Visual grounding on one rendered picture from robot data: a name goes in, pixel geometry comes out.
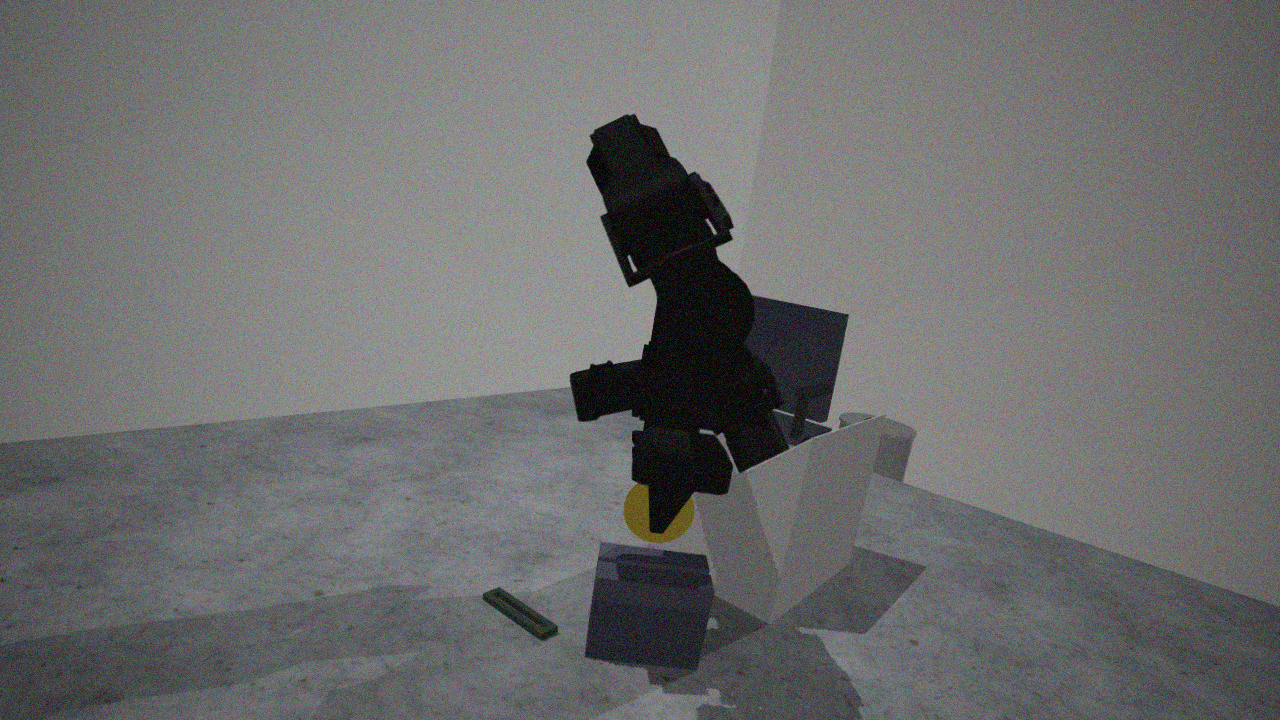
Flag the gold coin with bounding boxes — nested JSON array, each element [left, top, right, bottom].
[[623, 483, 695, 543]]

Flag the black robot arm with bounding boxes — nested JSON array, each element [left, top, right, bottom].
[[570, 113, 788, 473]]

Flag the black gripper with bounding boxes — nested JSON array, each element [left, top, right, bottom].
[[632, 332, 733, 534]]

